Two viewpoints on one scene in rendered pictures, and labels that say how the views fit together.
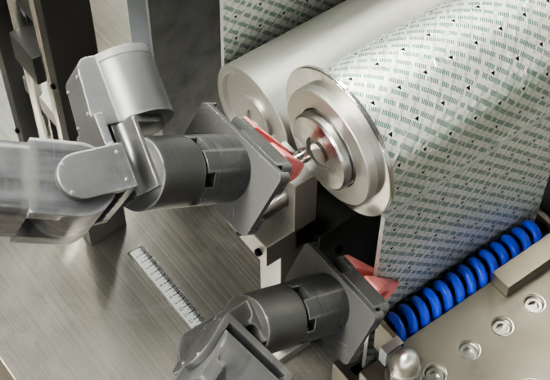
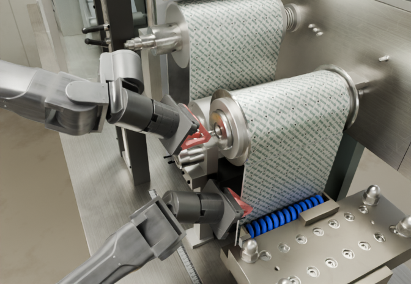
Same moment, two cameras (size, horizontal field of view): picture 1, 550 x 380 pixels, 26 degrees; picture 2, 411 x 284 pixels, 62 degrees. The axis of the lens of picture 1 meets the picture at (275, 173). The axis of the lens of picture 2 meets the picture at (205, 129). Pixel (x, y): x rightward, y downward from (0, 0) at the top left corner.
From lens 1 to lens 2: 0.46 m
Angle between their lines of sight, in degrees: 16
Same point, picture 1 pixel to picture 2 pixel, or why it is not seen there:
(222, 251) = not seen: hidden behind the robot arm
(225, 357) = (148, 214)
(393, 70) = (257, 94)
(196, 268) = not seen: hidden behind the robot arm
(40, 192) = (55, 94)
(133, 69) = (126, 59)
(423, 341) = (262, 240)
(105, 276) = (136, 198)
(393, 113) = (254, 111)
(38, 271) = (110, 192)
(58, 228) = (65, 120)
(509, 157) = (311, 155)
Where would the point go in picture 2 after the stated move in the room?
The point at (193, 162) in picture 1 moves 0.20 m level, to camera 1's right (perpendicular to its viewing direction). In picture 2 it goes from (145, 105) to (280, 121)
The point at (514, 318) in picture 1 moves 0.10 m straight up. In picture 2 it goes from (307, 236) to (317, 204)
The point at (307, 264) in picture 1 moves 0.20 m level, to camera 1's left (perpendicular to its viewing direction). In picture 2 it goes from (208, 189) to (112, 174)
